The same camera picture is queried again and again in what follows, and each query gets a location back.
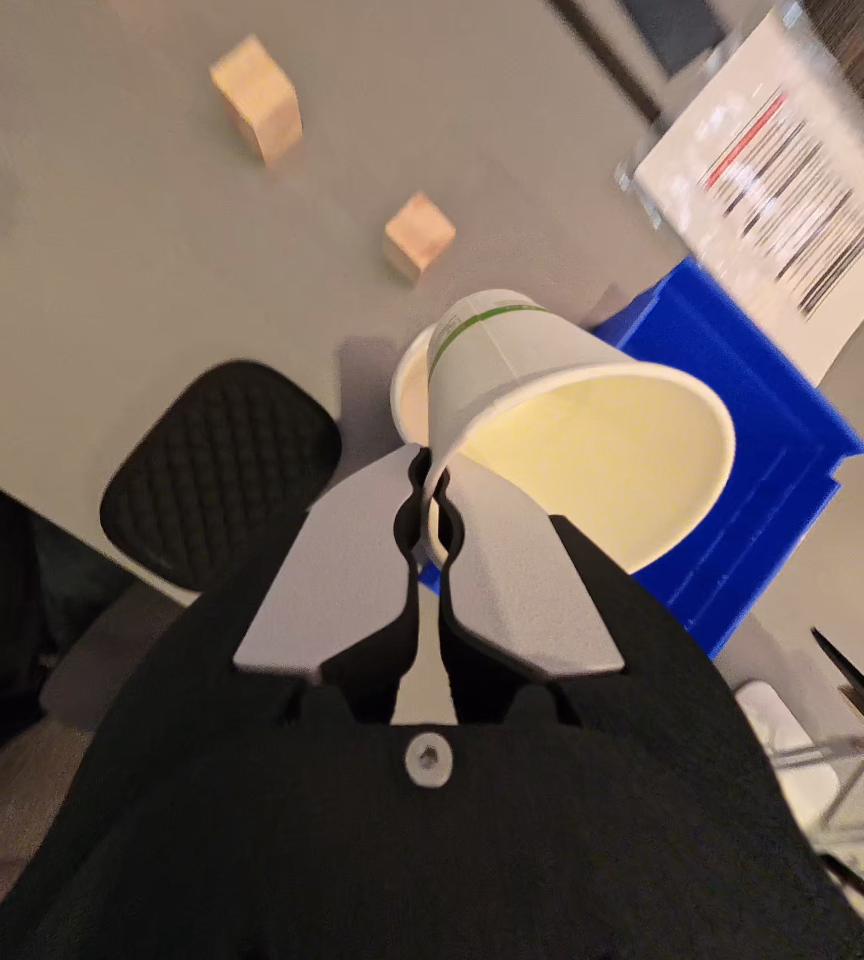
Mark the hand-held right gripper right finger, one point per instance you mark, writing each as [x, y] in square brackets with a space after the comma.
[529, 592]

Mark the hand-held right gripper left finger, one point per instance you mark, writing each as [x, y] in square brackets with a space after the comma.
[327, 585]

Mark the white paper cup green band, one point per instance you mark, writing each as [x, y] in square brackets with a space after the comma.
[537, 352]
[408, 390]

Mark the blue plastic bin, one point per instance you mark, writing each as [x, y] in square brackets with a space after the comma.
[739, 450]

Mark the small wooden cube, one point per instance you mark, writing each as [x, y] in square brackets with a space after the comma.
[418, 236]
[259, 97]

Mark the black quilted wrist rest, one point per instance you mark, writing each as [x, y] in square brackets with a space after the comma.
[222, 472]

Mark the wooden board document stand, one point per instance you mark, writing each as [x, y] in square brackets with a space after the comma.
[769, 720]

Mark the laminated paper sheet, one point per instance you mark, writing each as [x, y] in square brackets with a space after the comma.
[777, 150]

